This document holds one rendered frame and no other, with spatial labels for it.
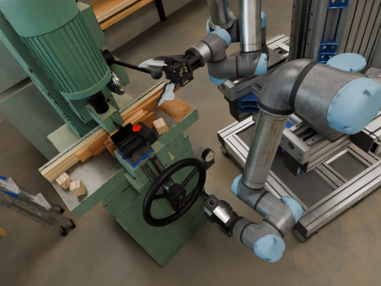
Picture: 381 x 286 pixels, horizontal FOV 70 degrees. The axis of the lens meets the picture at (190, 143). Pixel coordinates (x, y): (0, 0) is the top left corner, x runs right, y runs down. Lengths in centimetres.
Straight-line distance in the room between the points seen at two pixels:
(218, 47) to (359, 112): 55
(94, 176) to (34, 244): 130
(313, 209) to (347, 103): 108
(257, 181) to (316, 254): 99
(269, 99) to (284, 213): 34
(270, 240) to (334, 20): 84
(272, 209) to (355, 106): 39
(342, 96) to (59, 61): 71
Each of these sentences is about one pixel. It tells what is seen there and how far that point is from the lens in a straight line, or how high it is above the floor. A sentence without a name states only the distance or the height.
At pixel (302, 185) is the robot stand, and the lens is 170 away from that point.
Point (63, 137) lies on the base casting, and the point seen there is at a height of 80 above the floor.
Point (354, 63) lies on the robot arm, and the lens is 106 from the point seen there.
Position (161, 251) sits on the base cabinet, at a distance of 163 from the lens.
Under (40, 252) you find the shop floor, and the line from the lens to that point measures 223.
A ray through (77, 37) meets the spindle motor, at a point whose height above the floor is 134.
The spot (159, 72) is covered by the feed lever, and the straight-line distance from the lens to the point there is 82.
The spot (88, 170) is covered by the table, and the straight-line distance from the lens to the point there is 109.
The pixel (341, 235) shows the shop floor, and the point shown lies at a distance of 184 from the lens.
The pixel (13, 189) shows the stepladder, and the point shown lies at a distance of 188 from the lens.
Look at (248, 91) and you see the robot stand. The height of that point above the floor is 69.
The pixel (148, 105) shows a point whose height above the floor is 93.
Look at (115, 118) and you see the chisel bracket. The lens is 105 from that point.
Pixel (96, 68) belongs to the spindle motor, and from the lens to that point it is 91.
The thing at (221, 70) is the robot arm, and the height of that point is 104.
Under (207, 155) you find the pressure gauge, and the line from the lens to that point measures 124.
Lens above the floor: 166
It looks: 49 degrees down
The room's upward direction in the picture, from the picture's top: 17 degrees counter-clockwise
